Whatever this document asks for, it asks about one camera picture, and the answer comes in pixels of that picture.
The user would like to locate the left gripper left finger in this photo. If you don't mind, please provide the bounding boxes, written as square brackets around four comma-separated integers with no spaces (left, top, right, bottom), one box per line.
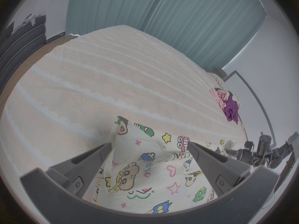
[48,142,112,198]

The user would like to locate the pink garment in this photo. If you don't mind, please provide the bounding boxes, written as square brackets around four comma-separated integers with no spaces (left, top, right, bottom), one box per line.
[209,88,230,110]

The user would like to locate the white printed pyjama top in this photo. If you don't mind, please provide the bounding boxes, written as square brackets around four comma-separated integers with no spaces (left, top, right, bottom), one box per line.
[93,116,237,215]

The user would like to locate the purple satin garment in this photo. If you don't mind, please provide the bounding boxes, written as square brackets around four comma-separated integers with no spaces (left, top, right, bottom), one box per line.
[223,95,240,124]

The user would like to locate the grey bedside table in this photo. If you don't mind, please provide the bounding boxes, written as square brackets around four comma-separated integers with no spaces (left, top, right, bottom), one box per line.
[204,66,226,77]

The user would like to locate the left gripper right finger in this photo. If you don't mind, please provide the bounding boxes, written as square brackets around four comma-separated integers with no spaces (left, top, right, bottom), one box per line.
[188,142,251,194]

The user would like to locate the bed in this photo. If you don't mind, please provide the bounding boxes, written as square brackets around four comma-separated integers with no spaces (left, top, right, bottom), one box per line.
[0,24,276,209]

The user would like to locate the black chest of drawers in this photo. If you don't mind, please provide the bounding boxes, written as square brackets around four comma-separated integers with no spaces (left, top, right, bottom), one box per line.
[0,14,47,95]

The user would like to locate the blue-green curtain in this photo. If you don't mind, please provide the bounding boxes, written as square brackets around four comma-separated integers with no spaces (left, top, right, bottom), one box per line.
[66,0,174,35]
[142,0,268,68]

